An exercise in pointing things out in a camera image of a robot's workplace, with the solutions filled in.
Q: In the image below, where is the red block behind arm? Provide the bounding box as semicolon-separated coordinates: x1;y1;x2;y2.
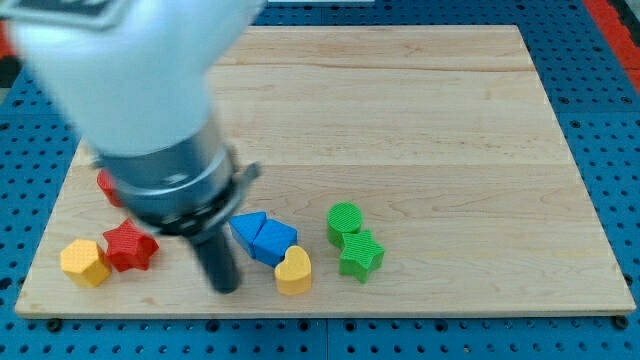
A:
96;168;123;208

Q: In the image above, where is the blue triangle block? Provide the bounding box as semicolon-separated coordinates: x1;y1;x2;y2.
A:
229;211;267;258

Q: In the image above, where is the wooden board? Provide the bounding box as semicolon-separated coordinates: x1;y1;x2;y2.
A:
15;26;636;319

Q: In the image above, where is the green star block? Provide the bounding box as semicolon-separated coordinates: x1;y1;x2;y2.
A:
339;229;385;284

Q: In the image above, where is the silver metal wrist flange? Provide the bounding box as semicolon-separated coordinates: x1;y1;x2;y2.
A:
100;116;261;244

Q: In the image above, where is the green cylinder block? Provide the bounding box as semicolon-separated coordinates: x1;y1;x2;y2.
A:
326;202;363;249

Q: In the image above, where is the yellow heart block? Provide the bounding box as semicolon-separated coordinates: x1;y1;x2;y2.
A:
274;245;312;296

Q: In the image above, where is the yellow pentagon block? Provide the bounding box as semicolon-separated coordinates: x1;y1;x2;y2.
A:
60;238;112;288

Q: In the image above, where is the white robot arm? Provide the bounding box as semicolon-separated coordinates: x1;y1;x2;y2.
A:
1;0;263;293

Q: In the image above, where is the red star block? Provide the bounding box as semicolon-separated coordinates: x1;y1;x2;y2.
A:
103;219;159;272

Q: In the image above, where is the blue cube block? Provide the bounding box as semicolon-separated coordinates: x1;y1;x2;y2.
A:
253;219;298;268

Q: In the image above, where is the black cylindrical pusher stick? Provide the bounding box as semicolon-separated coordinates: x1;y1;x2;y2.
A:
190;227;241;294

